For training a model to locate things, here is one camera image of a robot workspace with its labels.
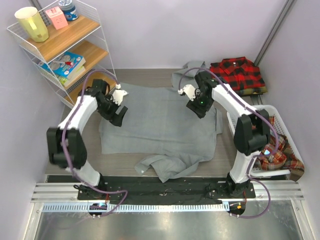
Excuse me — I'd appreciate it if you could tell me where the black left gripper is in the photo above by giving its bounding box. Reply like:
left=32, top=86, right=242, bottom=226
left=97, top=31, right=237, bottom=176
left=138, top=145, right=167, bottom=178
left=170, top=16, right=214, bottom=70
left=98, top=95, right=128, bottom=127

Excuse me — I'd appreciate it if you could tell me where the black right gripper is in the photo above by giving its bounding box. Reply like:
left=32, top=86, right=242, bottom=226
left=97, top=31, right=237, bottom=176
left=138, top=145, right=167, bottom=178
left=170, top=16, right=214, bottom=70
left=186, top=90, right=215, bottom=119

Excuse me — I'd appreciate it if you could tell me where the grey long sleeve shirt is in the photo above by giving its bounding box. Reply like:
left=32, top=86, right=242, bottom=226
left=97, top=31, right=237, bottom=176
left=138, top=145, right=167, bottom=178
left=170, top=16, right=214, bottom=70
left=99, top=61, right=223, bottom=182

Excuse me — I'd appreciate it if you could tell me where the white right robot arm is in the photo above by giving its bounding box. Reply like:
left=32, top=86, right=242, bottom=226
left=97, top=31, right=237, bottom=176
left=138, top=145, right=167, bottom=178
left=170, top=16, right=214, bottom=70
left=178, top=70, right=271, bottom=198

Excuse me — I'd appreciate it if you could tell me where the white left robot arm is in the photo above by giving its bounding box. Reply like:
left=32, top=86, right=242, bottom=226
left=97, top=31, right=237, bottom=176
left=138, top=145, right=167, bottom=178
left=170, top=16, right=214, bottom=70
left=46, top=79, right=128, bottom=200

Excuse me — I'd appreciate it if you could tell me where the red black plaid shirt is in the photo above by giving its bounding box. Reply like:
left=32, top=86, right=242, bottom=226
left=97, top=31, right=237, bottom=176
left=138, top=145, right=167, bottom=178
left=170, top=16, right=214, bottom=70
left=209, top=56, right=266, bottom=92

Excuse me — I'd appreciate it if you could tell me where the yellow green plaid shirt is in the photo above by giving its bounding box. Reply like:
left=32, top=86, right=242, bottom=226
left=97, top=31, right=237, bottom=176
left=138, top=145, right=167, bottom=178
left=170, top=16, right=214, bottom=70
left=236, top=86, right=268, bottom=96

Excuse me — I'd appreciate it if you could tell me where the green book under blue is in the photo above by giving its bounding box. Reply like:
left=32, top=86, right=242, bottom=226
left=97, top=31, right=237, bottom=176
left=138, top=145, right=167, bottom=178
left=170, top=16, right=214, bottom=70
left=58, top=66, right=86, bottom=88

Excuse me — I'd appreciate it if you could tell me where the red white marker pen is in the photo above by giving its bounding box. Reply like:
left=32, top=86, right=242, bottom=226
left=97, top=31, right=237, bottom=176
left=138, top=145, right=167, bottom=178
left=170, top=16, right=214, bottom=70
left=52, top=60, right=75, bottom=67

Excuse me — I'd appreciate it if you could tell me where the white plastic laundry basket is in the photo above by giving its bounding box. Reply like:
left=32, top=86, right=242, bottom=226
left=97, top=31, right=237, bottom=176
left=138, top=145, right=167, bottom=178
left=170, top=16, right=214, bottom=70
left=226, top=104, right=305, bottom=180

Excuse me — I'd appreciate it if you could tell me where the orange plaid shirt in basket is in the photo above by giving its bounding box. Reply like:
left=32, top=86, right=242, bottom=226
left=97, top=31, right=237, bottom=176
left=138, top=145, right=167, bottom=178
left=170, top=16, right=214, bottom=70
left=254, top=130, right=305, bottom=182

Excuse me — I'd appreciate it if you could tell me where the pink cube box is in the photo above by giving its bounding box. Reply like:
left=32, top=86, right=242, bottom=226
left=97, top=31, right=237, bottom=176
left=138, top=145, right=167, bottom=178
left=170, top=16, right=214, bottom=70
left=45, top=6, right=68, bottom=30

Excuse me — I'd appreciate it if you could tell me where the blue lidded jar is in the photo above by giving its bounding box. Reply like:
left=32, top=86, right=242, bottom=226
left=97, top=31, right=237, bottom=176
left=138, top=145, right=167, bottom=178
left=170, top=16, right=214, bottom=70
left=58, top=0, right=79, bottom=22

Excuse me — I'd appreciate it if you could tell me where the yellow plastic pitcher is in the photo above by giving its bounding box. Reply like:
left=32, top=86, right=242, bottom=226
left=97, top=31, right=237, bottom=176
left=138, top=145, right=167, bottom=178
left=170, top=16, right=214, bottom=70
left=14, top=6, right=49, bottom=43

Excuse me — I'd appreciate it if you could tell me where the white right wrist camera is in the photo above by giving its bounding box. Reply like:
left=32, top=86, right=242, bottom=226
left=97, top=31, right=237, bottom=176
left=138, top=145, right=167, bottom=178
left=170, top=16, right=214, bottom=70
left=177, top=84, right=197, bottom=102

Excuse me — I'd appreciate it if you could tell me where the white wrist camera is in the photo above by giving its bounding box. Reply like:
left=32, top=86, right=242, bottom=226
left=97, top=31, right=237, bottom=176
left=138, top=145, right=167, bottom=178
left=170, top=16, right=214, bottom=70
left=177, top=84, right=197, bottom=102
left=112, top=84, right=129, bottom=106

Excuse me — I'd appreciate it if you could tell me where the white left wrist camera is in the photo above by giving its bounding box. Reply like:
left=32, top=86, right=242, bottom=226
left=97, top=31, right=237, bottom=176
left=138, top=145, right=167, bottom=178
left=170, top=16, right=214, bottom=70
left=112, top=84, right=129, bottom=106

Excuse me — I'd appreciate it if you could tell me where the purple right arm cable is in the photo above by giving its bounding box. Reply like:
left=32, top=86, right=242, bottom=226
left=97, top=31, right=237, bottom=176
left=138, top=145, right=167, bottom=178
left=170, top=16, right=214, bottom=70
left=176, top=66, right=280, bottom=221

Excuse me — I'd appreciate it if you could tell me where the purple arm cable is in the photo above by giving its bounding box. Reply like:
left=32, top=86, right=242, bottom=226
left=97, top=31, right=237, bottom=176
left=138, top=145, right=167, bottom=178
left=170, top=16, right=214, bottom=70
left=176, top=66, right=280, bottom=221
left=61, top=69, right=129, bottom=217

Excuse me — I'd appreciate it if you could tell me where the white wire wooden shelf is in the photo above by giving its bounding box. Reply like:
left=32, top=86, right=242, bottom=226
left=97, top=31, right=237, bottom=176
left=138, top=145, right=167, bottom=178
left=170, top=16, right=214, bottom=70
left=7, top=0, right=117, bottom=108

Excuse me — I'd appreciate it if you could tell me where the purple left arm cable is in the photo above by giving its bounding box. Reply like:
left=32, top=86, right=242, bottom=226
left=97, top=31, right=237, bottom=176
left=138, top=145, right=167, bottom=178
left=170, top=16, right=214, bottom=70
left=61, top=69, right=129, bottom=217

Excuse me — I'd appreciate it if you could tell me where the white slotted cable duct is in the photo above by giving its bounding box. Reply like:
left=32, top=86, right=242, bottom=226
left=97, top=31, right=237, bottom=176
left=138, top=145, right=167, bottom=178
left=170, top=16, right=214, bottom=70
left=42, top=202, right=230, bottom=213

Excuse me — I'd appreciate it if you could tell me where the aluminium frame post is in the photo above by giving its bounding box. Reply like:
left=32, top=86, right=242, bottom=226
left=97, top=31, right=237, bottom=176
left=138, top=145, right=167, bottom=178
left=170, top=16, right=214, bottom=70
left=254, top=0, right=297, bottom=66

